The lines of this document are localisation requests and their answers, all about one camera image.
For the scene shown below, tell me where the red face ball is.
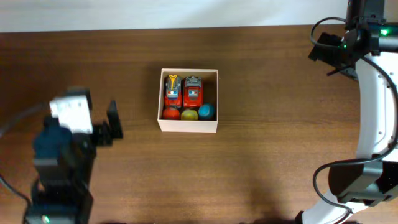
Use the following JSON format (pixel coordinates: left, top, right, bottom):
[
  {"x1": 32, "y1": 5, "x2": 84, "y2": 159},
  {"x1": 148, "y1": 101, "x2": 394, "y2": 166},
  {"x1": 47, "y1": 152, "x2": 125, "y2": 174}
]
[{"x1": 162, "y1": 107, "x2": 180, "y2": 120}]

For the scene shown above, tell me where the red toy truck yellow crane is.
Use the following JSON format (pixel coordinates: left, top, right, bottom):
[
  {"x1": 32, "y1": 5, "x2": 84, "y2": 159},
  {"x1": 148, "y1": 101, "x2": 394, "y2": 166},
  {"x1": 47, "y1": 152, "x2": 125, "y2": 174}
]
[{"x1": 164, "y1": 75, "x2": 182, "y2": 109}]

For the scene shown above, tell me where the yellow face ball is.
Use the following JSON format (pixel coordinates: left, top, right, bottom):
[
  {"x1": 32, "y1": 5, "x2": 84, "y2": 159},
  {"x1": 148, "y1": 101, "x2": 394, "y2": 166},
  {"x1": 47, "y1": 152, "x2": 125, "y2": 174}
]
[{"x1": 180, "y1": 109, "x2": 198, "y2": 121}]

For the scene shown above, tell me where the white cardboard box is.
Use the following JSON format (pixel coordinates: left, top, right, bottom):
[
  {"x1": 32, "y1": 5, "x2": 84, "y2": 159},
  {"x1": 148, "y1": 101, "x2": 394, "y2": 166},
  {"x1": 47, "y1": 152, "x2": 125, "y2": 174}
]
[{"x1": 157, "y1": 68, "x2": 219, "y2": 133}]

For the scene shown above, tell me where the red toy fire truck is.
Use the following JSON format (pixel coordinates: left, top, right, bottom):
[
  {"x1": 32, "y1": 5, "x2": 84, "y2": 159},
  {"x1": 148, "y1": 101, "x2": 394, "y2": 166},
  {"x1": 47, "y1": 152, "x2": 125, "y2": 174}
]
[{"x1": 183, "y1": 76, "x2": 203, "y2": 108}]

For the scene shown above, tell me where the blue face ball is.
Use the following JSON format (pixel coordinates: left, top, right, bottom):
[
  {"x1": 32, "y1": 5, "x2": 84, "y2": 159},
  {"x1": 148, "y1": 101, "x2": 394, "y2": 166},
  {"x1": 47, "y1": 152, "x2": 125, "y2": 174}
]
[{"x1": 198, "y1": 103, "x2": 215, "y2": 121}]

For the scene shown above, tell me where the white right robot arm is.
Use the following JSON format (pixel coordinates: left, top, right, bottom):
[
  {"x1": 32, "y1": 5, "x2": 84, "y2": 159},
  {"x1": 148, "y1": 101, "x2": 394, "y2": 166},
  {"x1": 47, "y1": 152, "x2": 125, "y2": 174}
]
[{"x1": 295, "y1": 0, "x2": 397, "y2": 223}]

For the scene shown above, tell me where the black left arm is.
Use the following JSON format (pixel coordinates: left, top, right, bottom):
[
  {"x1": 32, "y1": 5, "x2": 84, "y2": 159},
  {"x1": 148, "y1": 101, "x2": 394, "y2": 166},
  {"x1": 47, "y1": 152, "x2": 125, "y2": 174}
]
[{"x1": 23, "y1": 88, "x2": 123, "y2": 224}]

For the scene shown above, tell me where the black right cable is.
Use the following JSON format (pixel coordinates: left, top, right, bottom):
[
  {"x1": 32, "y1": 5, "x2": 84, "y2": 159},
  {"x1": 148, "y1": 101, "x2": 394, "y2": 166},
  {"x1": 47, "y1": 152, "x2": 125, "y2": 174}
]
[{"x1": 310, "y1": 17, "x2": 398, "y2": 224}]

